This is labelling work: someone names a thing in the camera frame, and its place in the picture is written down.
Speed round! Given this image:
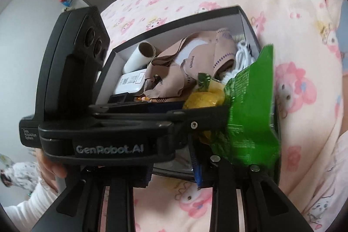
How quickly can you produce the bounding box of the green corn snack bag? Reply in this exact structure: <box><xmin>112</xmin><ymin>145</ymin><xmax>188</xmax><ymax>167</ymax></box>
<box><xmin>183</xmin><ymin>45</ymin><xmax>280</xmax><ymax>171</ymax></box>

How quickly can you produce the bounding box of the person's left hand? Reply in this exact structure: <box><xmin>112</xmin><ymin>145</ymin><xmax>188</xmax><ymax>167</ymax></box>
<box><xmin>35</xmin><ymin>149</ymin><xmax>67</xmax><ymax>192</ymax></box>

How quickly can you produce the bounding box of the white rectangular device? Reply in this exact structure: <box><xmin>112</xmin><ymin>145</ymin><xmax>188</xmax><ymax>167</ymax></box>
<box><xmin>113</xmin><ymin>69</ymin><xmax>146</xmax><ymax>95</ymax></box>

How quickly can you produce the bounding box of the black storage box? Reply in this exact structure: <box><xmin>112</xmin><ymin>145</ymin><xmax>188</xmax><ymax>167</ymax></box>
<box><xmin>107</xmin><ymin>7</ymin><xmax>280</xmax><ymax>186</ymax></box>

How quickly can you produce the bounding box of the white paper roll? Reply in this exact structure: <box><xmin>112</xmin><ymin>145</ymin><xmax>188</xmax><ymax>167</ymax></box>
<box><xmin>123</xmin><ymin>42</ymin><xmax>156</xmax><ymax>73</ymax></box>

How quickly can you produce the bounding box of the beige stitched fabric pouch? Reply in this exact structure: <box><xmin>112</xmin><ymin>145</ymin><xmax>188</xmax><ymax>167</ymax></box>
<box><xmin>143</xmin><ymin>28</ymin><xmax>236</xmax><ymax>100</ymax></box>

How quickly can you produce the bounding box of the colourful toy on shelf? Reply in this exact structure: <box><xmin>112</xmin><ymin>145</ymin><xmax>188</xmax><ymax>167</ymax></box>
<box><xmin>58</xmin><ymin>0</ymin><xmax>74</xmax><ymax>12</ymax></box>

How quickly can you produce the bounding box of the pink cartoon print blanket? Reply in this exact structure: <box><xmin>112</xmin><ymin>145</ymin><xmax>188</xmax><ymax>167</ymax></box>
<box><xmin>101</xmin><ymin>0</ymin><xmax>347</xmax><ymax>231</ymax></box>

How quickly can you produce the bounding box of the white cable bundle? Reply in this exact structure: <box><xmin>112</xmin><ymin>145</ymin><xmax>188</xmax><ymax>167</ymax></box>
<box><xmin>217</xmin><ymin>40</ymin><xmax>258</xmax><ymax>83</ymax></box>

